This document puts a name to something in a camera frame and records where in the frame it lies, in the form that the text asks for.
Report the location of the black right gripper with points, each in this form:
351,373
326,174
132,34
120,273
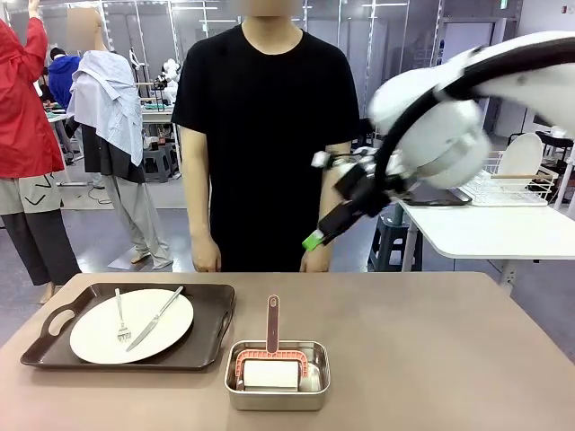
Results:
368,193

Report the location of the person's left forearm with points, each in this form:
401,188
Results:
327,197

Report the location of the person's right forearm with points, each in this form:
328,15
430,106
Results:
199,211

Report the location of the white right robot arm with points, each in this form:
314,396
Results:
449,134

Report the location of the person's left hand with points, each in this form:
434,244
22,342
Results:
314,262

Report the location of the person's right hand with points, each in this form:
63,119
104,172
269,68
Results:
206,258

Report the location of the grey plastic step stool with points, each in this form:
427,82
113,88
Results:
157,164
391,247

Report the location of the black flat tray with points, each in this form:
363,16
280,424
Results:
436,197

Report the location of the person in black T-shirt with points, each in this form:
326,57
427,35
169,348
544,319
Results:
265,134

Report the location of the dark brown serving tray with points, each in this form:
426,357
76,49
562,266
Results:
202,305

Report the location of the white side table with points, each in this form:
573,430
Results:
494,229

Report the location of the rectangular steel container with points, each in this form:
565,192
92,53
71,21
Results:
274,399

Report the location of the large white plate in rack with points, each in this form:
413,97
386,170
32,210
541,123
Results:
521,155

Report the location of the white workbench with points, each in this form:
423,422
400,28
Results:
157,116

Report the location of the silver table knife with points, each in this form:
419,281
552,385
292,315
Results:
148,330

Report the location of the white humanoid robot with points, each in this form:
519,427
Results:
170,67

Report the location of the silver fork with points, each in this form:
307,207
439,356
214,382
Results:
122,334

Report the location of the mannequin in white shirt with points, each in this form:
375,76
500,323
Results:
108,103

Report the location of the white round dinner plate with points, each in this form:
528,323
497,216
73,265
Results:
99,341

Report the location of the person in blue hoodie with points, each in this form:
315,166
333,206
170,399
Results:
63,76

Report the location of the mannequin in red jacket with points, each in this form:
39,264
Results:
22,112

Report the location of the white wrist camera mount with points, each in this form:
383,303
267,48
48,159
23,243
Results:
321,159

